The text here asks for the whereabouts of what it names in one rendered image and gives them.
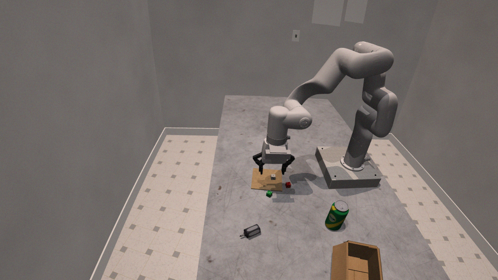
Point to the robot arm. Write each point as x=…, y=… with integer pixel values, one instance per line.
x=367, y=61

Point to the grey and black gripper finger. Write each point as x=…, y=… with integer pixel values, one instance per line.
x=285, y=165
x=259, y=163

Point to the open brown cardboard box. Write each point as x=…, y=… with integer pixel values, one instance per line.
x=356, y=261

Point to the tan mat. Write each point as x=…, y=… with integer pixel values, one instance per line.
x=264, y=182

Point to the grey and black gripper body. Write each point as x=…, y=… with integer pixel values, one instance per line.
x=271, y=161

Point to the green soda can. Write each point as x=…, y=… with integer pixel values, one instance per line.
x=337, y=215

